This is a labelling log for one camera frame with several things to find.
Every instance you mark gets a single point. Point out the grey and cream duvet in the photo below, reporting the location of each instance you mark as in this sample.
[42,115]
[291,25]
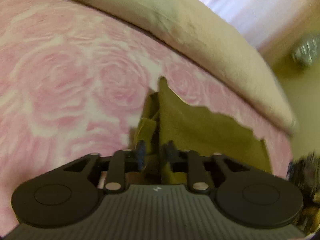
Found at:
[194,30]

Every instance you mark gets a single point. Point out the stack of green folded clothes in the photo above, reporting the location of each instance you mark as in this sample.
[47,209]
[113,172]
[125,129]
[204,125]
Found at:
[304,173]

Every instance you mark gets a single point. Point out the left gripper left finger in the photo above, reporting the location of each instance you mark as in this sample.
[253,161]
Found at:
[121,163]

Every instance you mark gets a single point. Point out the olive green shirt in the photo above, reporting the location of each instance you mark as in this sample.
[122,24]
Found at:
[167,118]

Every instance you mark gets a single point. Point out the pink window curtain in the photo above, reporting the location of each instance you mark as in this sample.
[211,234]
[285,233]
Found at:
[258,20]

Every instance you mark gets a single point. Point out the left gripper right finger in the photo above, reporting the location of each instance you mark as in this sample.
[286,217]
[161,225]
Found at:
[190,163]

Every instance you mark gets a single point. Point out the silver puffer jacket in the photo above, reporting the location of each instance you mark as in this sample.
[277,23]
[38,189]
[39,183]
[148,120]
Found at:
[306,50]

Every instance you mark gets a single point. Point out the pink floral bed blanket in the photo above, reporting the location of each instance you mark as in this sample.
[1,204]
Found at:
[74,80]

